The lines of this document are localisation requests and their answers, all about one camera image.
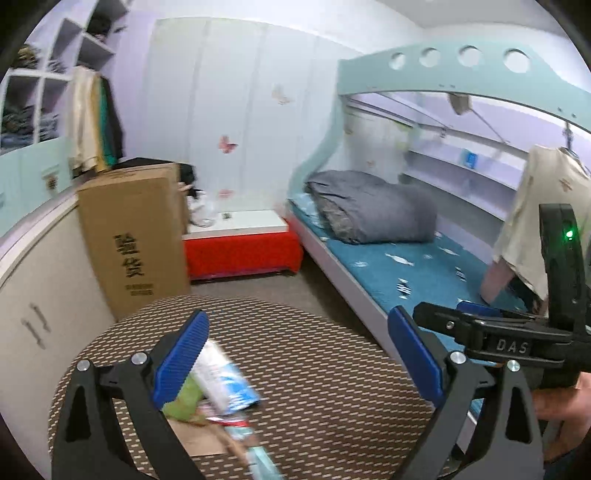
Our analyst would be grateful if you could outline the teal small packet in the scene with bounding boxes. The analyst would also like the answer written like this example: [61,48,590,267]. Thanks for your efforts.
[222,425,285,480]

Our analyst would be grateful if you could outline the white wardrobe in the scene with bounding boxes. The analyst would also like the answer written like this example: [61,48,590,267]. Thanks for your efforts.
[115,18,365,223]

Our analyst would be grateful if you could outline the white plastic bag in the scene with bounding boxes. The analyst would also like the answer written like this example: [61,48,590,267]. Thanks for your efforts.
[187,191,216,227]

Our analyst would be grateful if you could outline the olive clothes pile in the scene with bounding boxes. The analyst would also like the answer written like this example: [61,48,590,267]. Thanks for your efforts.
[11,46,40,68]

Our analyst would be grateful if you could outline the cream hanging garment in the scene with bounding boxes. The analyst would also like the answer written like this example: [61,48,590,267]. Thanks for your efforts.
[492,144,591,301]

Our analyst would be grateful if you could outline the folded dark jeans stack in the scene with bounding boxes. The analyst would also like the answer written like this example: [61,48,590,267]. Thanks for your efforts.
[2,106,36,140]

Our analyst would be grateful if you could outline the black hanging garment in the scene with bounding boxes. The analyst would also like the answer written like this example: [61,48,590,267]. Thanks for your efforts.
[104,76,126,160]

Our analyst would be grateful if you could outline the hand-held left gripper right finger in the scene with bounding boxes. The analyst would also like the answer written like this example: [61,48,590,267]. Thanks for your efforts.
[387,305,546,480]

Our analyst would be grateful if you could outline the lilac wall shelf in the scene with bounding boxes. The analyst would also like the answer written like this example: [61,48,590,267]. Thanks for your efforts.
[401,142,532,209]

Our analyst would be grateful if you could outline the clothes hanger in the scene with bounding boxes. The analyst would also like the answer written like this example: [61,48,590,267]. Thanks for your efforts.
[560,120,591,177]

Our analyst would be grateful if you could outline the teal bunk bed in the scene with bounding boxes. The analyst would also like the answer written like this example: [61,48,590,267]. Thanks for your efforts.
[286,43,591,425]

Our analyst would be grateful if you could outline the red white wrapper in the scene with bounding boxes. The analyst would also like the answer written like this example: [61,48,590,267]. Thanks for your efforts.
[198,411,253,428]

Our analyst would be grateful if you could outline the teal drawer unit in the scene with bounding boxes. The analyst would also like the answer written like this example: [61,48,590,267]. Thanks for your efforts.
[0,134,77,237]

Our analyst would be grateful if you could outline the folded grey clothes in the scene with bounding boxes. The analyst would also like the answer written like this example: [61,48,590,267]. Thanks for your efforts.
[37,115,59,142]

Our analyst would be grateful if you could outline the round polka-dot table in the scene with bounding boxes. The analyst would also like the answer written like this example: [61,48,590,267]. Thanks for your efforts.
[48,295,467,480]

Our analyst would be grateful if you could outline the green hanging garment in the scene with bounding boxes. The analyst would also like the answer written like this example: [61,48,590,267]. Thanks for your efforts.
[95,76,116,169]

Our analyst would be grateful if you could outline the grey duvet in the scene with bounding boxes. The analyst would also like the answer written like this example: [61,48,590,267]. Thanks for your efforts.
[305,170,437,245]

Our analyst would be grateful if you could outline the lilac cubby shelf unit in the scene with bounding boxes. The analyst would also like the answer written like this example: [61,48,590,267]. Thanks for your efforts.
[0,0,134,149]

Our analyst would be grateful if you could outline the cardboard box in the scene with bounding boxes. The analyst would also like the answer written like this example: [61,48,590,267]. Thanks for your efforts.
[76,162,191,320]

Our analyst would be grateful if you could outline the green wrapper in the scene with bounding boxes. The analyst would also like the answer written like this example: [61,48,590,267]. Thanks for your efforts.
[161,374,208,423]

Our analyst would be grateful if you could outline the cream hanging jacket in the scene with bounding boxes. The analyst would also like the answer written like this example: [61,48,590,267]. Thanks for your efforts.
[69,67,105,174]

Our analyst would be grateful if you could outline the blue fish-print bedsheet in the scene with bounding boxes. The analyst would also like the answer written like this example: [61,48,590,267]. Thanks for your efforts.
[288,194,532,370]

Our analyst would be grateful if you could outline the person's right hand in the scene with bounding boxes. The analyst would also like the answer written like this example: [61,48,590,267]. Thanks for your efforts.
[531,371,591,464]

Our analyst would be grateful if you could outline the pink garment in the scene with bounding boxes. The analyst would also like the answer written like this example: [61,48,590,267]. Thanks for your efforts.
[480,261,516,304]

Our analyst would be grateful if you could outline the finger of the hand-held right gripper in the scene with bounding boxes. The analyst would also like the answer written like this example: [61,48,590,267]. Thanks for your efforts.
[412,302,483,346]
[456,300,550,325]

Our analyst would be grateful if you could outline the lilac cabinet door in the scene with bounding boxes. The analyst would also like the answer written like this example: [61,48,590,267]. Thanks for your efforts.
[109,0,158,162]

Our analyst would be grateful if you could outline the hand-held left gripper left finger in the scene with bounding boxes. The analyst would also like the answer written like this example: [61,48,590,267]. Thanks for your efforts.
[52,310,211,480]

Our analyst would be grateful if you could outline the red low cabinet white top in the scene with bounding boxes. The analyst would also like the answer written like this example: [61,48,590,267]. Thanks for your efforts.
[182,210,304,280]

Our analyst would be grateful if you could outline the white blue printed packet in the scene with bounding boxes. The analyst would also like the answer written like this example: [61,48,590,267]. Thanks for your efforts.
[191,339,262,414]

